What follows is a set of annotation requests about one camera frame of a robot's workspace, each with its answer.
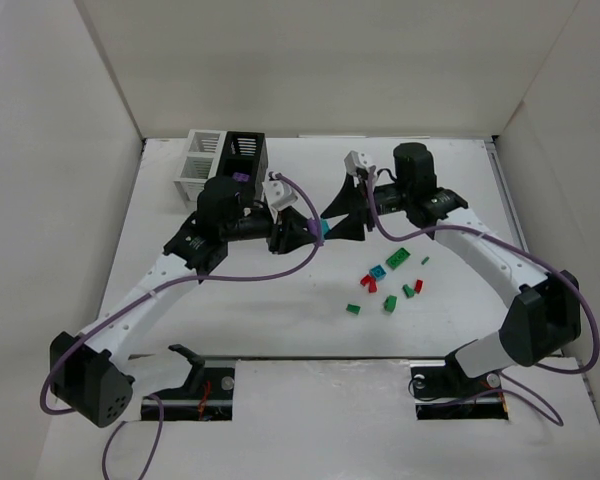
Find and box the green stepped lego brick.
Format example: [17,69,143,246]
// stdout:
[383,295,398,314]

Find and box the green slope lego piece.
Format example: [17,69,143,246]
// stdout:
[402,284,416,298]

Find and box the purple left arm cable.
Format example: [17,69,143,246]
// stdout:
[39,172,326,480]

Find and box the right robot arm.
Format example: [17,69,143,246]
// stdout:
[323,143,581,401]

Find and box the teal square lego brick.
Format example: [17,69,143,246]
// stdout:
[369,265,387,281]

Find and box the green lego plate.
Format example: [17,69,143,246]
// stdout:
[386,247,411,270]

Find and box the green small lego left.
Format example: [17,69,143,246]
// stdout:
[346,303,361,315]

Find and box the black slatted container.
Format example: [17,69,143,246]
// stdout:
[216,131,268,201]

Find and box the purple round lego brick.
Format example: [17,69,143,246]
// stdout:
[232,172,250,183]

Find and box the white slatted container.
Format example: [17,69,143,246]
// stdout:
[174,129,227,212]

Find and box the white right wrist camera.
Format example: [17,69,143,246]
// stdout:
[344,150,377,184]

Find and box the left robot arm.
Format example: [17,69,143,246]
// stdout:
[39,174,323,428]

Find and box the purple curved lego brick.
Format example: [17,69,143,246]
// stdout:
[307,219,319,237]

